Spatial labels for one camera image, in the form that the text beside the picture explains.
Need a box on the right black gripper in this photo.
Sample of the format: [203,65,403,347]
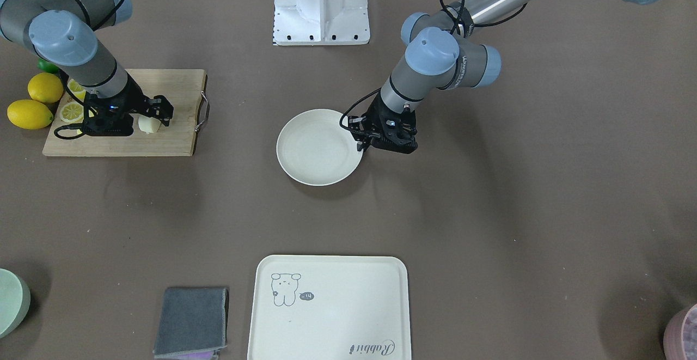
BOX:
[82,83,174,136]

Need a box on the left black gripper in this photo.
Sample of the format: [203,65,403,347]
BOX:
[348,99,418,154]

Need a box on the white steamed bun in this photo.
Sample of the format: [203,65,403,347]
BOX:
[138,115,162,134]

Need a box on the cream round plate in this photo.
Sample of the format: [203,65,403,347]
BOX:
[276,109,363,186]

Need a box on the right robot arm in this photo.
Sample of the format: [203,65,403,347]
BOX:
[1,0,174,137]

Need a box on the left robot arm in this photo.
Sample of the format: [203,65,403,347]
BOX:
[339,0,658,154]

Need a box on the cream rabbit tray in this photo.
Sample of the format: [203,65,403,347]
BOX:
[247,255,412,359]

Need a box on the wooden cutting board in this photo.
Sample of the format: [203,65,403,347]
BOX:
[42,68,206,157]

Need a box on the yellow plastic knife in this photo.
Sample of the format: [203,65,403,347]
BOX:
[69,110,95,137]

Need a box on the lower lemon half slice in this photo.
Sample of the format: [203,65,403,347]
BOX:
[57,101,84,124]

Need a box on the lemon half slice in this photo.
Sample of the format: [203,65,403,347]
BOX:
[57,101,84,124]
[67,78,87,101]

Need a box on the upper lemon half slice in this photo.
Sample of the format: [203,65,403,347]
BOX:
[67,78,87,101]

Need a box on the upper whole lemon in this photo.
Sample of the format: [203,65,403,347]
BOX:
[27,72,64,104]

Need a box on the whole lemon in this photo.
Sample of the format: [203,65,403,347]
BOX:
[27,72,64,104]
[7,99,54,130]

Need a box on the green lime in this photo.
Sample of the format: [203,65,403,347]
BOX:
[37,59,60,74]

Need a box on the lower whole lemon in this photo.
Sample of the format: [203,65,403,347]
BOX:
[7,99,54,130]

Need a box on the grey folded cloth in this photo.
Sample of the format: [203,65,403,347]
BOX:
[154,286,228,359]

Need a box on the light green bowl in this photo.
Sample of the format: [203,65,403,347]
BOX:
[1,269,30,338]

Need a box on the pink bowl with ice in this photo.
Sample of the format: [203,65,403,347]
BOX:
[663,305,696,359]

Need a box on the black cable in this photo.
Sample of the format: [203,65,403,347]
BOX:
[339,88,384,131]

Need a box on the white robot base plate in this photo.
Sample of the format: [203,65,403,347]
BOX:
[272,0,371,46]

